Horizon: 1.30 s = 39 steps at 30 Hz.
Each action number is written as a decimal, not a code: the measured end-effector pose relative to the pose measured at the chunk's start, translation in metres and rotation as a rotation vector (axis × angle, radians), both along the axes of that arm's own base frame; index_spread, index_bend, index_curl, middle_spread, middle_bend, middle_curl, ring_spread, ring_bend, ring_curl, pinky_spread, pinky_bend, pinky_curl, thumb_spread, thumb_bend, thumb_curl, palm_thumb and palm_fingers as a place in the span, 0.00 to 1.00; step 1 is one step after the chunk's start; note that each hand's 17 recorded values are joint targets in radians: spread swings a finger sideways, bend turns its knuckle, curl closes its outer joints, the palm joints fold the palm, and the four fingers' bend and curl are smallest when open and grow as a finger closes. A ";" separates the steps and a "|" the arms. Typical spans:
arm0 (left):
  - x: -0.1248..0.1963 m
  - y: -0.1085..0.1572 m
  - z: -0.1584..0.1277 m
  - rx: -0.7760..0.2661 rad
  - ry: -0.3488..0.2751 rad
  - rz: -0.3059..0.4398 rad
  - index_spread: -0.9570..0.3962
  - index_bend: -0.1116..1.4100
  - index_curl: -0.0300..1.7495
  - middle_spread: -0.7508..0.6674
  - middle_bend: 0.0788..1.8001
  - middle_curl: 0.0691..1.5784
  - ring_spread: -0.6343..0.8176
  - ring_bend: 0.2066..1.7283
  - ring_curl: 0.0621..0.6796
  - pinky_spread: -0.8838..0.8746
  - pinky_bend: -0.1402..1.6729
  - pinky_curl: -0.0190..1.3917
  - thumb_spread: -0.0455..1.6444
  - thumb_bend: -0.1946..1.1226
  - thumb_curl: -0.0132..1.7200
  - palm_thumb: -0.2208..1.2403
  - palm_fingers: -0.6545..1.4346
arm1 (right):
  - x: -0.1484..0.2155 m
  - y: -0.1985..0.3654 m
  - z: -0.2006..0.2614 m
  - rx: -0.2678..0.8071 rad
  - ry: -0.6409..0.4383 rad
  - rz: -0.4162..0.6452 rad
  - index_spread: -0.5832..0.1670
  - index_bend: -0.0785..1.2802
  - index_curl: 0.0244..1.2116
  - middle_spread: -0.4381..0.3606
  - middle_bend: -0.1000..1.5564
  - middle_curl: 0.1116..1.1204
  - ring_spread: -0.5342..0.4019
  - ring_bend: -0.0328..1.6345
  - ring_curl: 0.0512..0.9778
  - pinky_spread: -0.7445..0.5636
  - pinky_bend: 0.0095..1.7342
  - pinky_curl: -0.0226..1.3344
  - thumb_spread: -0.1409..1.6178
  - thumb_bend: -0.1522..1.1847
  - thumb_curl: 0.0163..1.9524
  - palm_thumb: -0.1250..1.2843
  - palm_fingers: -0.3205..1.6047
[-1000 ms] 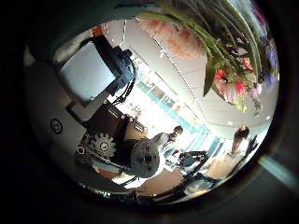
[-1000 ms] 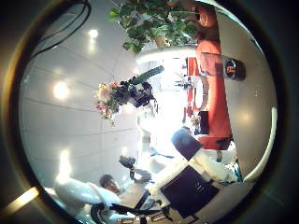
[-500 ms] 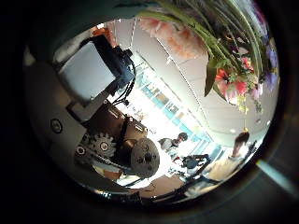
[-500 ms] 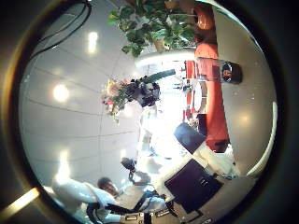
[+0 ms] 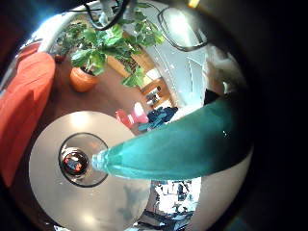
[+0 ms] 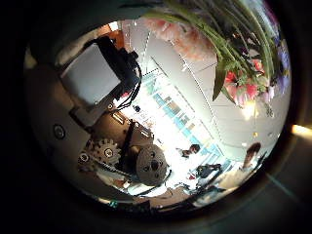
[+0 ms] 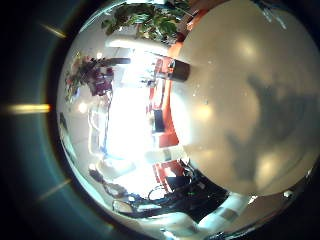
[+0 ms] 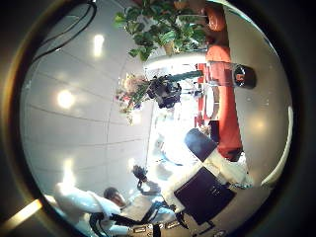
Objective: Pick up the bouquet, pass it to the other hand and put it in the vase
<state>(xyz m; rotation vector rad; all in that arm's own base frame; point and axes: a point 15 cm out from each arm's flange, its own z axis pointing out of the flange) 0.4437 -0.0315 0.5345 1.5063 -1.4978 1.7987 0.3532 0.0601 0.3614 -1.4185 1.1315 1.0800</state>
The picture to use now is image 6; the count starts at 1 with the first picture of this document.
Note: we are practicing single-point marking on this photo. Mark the small distant person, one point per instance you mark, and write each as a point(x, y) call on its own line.
point(191, 150)

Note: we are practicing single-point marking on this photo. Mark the dark-haired person in white shirt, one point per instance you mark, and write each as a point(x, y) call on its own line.
point(242, 172)

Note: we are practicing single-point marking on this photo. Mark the black equipment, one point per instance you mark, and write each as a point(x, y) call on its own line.
point(208, 169)

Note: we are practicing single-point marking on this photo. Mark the mixed flower bouquet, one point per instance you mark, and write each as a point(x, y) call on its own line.
point(227, 42)

